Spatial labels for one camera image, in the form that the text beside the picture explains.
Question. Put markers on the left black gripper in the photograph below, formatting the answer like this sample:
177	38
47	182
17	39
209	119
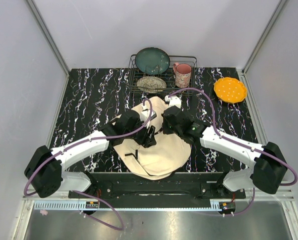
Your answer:
150	140

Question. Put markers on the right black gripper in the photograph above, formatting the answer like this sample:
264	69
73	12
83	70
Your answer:
165	129

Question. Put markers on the cream canvas student bag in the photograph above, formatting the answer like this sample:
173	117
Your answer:
158	161

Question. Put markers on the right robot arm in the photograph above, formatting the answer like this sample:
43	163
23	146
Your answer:
265	163

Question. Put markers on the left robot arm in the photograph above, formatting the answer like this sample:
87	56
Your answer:
47	170

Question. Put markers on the patterned beige small plate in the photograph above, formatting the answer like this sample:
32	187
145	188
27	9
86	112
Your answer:
151	84

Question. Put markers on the pink patterned mug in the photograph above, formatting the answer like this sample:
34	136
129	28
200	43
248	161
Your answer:
182	74

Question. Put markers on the orange dotted plate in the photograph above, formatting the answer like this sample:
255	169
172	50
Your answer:
230	90

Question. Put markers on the dark green ceramic plate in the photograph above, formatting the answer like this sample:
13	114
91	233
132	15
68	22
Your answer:
152	61

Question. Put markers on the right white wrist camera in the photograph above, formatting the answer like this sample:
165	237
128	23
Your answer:
173	101

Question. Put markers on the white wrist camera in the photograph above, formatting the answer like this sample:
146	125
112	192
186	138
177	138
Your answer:
147	114
173	101

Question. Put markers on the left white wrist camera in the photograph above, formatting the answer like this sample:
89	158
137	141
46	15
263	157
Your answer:
147	114

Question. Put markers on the black wire dish rack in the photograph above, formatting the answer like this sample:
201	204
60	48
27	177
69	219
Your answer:
168	76

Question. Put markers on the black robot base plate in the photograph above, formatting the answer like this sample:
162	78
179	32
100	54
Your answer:
179	190

